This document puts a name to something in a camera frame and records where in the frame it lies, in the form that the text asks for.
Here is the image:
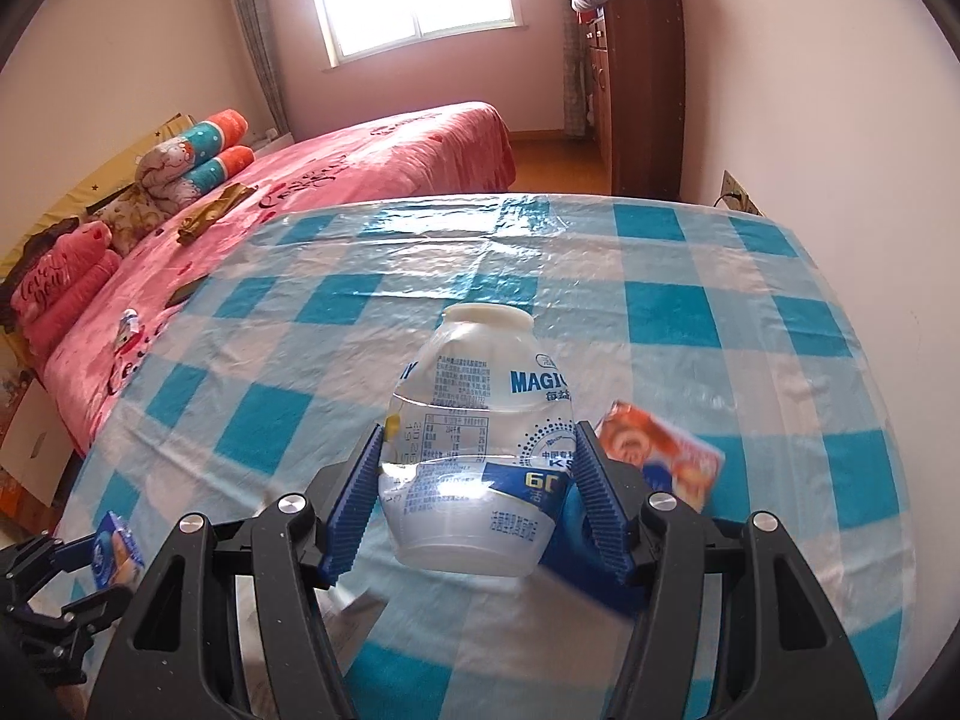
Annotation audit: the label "brown cloth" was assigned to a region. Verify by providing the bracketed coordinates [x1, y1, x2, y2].
[178, 181, 258, 245]

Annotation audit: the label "blue white checked tablecloth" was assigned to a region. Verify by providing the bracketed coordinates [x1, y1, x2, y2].
[45, 193, 920, 720]

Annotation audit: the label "wall socket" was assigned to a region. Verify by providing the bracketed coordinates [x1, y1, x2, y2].
[720, 169, 764, 217]

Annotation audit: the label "folded red blankets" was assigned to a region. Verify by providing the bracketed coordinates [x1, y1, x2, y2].
[7, 221, 121, 346]

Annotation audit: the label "brown patterned pillow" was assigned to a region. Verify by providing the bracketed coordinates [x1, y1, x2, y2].
[86, 187, 162, 256]

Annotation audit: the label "yellow headboard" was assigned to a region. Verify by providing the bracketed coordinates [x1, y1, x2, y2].
[0, 112, 196, 301]

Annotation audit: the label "checked curtain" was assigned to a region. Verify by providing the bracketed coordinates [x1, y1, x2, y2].
[225, 0, 290, 140]

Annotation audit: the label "small blue carton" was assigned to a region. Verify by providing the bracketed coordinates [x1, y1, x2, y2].
[92, 512, 145, 590]

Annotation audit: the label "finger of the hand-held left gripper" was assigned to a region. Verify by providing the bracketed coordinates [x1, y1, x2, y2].
[11, 586, 134, 665]
[15, 535, 104, 580]

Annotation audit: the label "folded floral quilt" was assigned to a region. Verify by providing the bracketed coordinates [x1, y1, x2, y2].
[135, 139, 203, 203]

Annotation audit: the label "cardboard box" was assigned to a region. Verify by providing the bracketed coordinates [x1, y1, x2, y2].
[0, 375, 76, 511]

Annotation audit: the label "small orange printed box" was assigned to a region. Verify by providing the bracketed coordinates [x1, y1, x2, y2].
[596, 401, 727, 515]

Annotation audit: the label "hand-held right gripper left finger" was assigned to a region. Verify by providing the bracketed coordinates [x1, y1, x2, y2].
[86, 424, 385, 720]

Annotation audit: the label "brown wooden wardrobe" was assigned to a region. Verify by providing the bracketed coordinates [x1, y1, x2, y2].
[589, 0, 687, 200]

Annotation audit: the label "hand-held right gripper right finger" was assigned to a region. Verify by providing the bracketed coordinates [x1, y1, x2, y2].
[574, 420, 878, 720]

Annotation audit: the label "patterned curtain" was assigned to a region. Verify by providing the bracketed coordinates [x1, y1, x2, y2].
[551, 0, 593, 140]

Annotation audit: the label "bed with pink blanket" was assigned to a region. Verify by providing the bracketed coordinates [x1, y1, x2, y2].
[7, 100, 517, 458]

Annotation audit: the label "white plastic drink bottle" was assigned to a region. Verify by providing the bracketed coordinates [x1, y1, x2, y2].
[379, 305, 578, 578]

